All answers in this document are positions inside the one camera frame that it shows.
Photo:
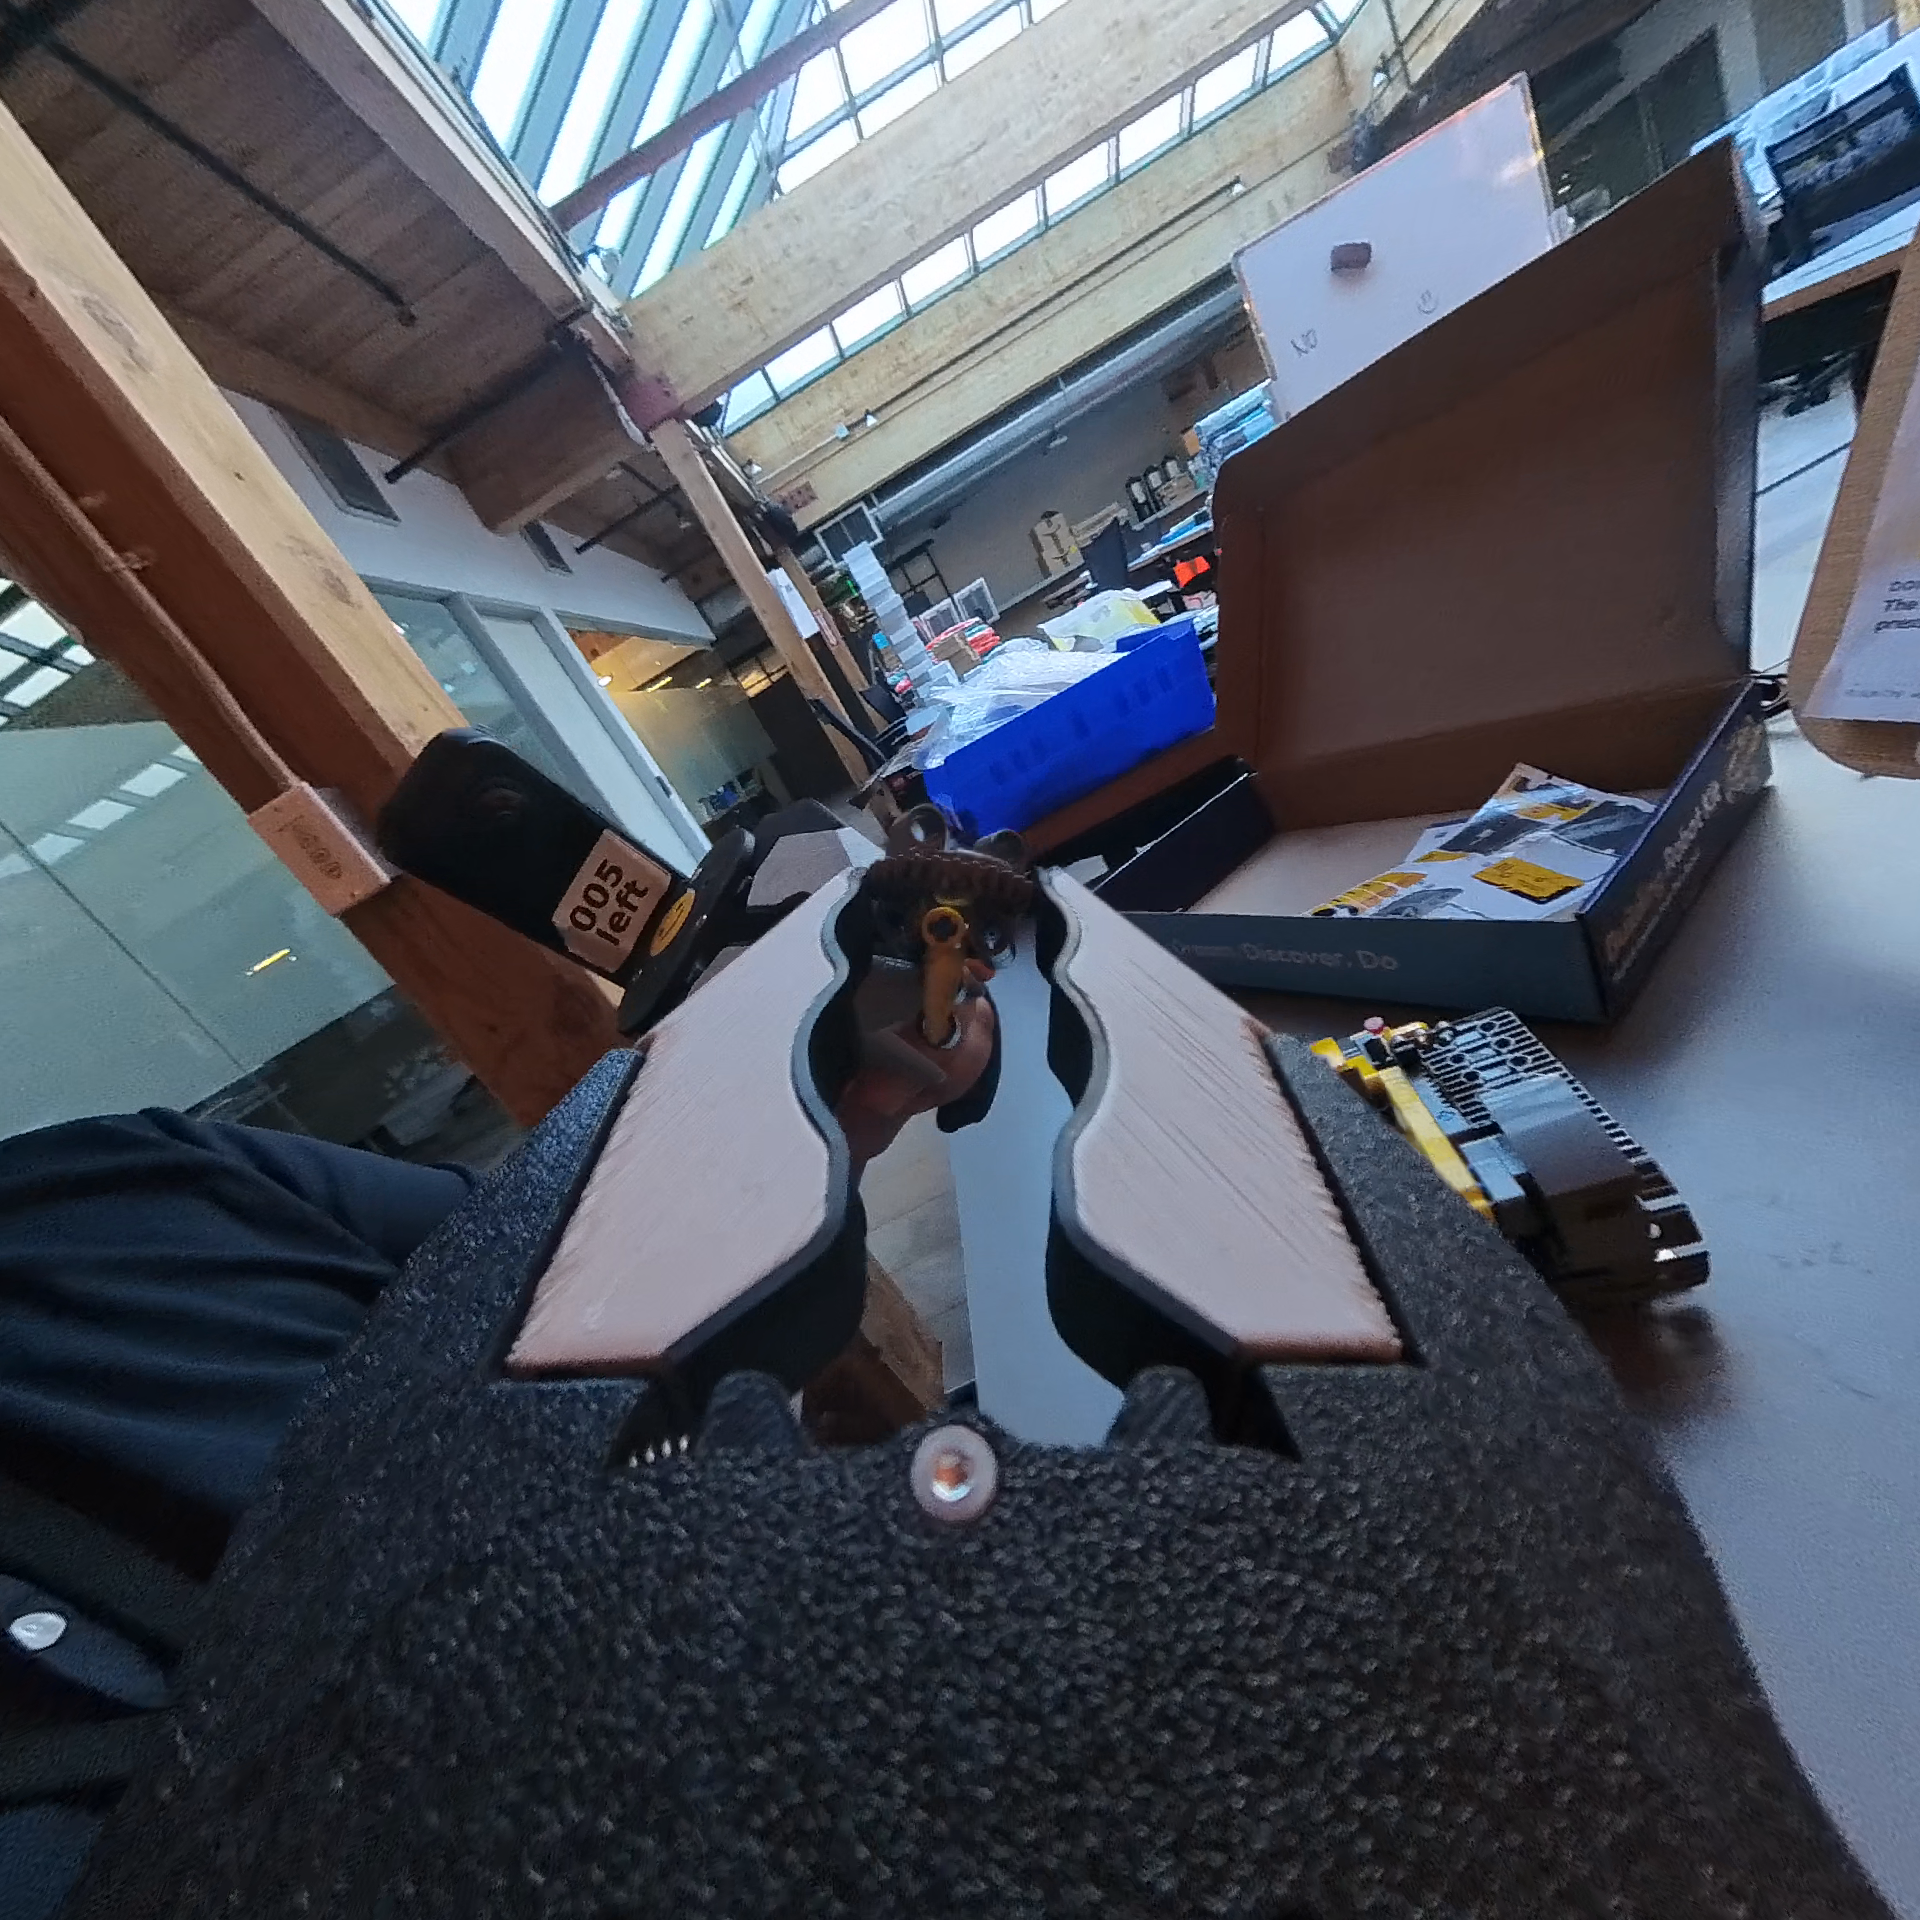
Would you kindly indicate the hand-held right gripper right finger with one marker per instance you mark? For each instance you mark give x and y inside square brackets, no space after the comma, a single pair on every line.
[1231,1185]

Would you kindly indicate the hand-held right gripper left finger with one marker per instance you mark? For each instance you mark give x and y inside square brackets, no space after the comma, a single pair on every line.
[690,1185]

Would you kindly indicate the yellow grey toy bulldozer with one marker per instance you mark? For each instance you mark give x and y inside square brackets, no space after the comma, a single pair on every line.
[1561,1157]

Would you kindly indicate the grey toy gear assembly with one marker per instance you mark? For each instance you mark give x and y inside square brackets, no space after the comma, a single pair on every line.
[935,931]

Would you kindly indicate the grey desk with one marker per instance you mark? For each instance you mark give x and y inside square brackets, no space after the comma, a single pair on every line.
[1802,1201]

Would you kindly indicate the person's left hand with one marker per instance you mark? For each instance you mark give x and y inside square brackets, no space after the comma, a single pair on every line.
[899,1096]

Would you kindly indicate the navy box base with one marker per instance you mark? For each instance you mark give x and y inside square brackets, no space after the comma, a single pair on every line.
[1411,953]

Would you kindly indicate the wooden table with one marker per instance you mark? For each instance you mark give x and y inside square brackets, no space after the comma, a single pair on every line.
[1126,795]

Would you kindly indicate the printed booklet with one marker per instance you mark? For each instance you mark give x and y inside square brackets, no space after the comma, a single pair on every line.
[1501,848]

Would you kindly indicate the blue plastic bin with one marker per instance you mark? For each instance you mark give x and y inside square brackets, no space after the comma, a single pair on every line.
[1065,737]

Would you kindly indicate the person's dark blue jacket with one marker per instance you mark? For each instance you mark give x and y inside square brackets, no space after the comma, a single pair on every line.
[181,1350]

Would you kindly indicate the white plastic bag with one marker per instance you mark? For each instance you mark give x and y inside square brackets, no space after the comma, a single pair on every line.
[1036,666]

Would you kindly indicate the open cardboard box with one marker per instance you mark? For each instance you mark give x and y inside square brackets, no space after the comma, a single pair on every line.
[1501,510]

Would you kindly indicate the instruction sheet board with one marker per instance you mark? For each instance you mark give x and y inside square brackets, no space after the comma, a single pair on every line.
[1867,540]

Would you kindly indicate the white whiteboard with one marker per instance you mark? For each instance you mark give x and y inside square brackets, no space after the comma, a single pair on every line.
[1394,255]

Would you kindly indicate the wooden post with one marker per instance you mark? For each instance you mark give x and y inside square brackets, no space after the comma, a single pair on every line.
[211,571]

